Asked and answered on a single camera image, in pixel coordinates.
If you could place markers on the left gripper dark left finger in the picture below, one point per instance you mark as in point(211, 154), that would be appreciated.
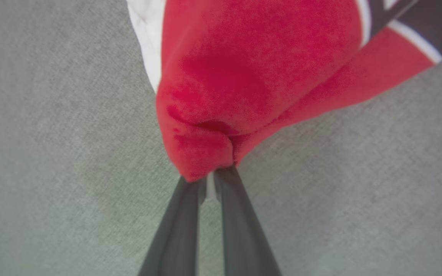
point(175, 245)

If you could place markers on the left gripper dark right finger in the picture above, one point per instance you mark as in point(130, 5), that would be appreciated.
point(244, 237)

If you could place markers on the red basketball jersey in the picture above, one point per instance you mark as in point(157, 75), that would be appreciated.
point(251, 69)

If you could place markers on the grey fabric sofa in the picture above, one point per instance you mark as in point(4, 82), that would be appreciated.
point(52, 172)

